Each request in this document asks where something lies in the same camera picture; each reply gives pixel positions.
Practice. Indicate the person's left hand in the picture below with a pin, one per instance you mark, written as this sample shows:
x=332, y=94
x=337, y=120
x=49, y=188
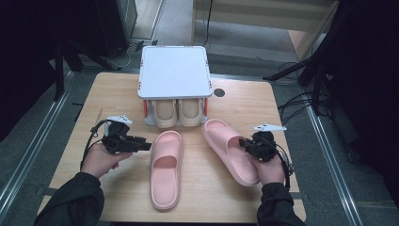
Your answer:
x=100, y=160

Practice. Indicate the metal floor rail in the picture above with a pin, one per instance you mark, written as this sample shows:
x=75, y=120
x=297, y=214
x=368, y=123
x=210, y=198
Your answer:
x=34, y=138
x=332, y=166

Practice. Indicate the pink slide slipper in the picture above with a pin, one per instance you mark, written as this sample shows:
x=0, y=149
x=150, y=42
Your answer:
x=227, y=147
x=165, y=182

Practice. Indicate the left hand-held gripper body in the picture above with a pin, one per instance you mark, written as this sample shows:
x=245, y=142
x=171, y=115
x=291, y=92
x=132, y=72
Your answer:
x=117, y=139

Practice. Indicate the black tripod stand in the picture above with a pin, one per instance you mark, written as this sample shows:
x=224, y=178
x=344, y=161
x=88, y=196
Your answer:
x=313, y=72

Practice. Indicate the dark round table grommet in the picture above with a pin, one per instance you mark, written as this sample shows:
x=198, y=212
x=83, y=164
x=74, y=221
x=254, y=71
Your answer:
x=219, y=92

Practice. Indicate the wooden cabinet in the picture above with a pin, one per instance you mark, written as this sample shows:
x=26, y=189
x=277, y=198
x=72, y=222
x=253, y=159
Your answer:
x=266, y=19

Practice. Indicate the black metal stand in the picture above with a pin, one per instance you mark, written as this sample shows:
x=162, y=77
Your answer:
x=59, y=72

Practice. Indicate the person's right hand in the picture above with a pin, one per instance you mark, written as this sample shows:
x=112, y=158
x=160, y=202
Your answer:
x=272, y=172

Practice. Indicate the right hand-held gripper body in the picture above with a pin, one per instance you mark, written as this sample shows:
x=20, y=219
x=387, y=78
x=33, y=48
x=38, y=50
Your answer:
x=265, y=146

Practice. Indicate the white shoe rack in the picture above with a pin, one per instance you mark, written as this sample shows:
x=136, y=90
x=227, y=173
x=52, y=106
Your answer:
x=175, y=72

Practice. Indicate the black tape strip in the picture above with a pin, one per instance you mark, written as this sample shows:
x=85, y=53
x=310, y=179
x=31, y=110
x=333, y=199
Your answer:
x=299, y=196

